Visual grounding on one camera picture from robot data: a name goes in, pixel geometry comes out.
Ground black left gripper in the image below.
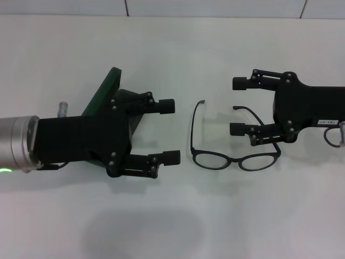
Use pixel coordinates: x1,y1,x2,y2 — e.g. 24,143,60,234
32,97,133,178

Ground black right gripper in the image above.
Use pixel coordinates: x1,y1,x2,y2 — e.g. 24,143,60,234
229,69,345,147

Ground black glasses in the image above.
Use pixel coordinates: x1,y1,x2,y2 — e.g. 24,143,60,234
190,100,281,173

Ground green glasses case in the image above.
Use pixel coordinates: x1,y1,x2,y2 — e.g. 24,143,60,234
81,66,148,167

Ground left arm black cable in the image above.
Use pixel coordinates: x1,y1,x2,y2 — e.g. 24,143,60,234
36,161,70,171

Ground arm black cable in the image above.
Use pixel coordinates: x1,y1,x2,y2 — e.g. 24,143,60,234
324,127,342,148
36,161,70,171

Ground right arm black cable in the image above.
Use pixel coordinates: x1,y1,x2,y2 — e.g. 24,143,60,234
324,127,342,148

